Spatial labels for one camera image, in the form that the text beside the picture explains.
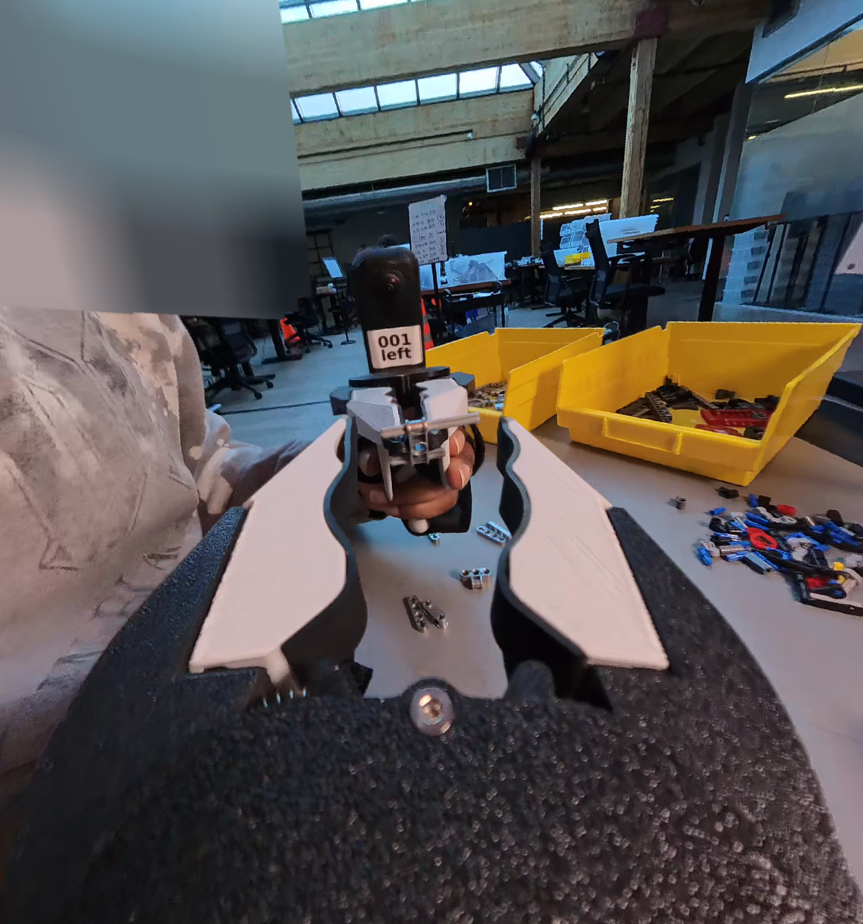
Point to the yellow plastic bin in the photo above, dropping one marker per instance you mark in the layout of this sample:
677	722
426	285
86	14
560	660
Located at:
539	375
691	447

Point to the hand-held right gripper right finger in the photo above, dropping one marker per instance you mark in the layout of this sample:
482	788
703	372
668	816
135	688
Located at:
583	577

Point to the person's left forearm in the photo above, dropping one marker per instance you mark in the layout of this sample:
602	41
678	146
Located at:
265	469

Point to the black office chair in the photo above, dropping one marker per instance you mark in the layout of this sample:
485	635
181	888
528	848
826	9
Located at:
236	346
612	289

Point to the grey three-hole toy beam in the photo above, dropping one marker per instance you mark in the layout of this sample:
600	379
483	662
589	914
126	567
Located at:
474	577

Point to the person's left hand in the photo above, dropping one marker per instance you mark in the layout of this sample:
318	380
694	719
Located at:
417	498

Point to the wooden standing table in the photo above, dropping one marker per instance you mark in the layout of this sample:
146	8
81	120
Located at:
691	229

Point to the white notice board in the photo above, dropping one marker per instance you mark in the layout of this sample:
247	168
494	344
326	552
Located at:
428	231

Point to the grey desk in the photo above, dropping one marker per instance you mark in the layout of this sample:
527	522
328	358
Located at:
763	686

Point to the pile of blue black pins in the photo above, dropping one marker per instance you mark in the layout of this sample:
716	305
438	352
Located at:
799	548

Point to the pile of black red beams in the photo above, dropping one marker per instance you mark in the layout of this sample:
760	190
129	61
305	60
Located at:
691	411

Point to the pile of dark toy parts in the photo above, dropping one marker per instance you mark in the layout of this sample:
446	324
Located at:
487	397

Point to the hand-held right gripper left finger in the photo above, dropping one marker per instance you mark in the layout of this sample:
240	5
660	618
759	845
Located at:
272	577

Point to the thin silver toy liftarm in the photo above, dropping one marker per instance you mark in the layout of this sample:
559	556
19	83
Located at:
437	617
415	613
494	533

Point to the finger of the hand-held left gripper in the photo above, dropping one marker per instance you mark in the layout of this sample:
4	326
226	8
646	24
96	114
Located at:
373	408
447	401

